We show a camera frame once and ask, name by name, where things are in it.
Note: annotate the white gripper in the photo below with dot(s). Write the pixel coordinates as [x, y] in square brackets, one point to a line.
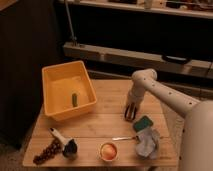
[132, 99]

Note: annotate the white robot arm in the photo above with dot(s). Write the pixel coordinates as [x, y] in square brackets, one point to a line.
[196, 153]

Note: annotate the green sponge eraser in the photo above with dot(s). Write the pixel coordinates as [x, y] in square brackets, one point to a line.
[143, 123]

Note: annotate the silver spoon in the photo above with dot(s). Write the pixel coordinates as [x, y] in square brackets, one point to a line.
[125, 138]

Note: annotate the grey crumpled cloth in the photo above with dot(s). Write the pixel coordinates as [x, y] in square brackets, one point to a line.
[148, 143]

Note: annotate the green cucumber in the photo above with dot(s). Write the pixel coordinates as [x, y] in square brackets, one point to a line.
[74, 100]

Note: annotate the yellow plastic bin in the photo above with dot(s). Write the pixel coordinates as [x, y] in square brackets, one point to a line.
[59, 83]

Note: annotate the wooden shelf unit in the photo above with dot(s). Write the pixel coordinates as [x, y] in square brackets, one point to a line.
[136, 36]

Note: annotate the bunch of dark grapes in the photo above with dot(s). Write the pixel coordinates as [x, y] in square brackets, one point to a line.
[48, 153]

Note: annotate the grey metal pole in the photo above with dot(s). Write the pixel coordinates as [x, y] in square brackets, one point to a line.
[72, 35]

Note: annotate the black handle on shelf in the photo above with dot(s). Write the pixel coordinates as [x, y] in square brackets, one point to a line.
[176, 60]

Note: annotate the white handled brush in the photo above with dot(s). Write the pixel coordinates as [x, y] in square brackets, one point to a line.
[69, 146]

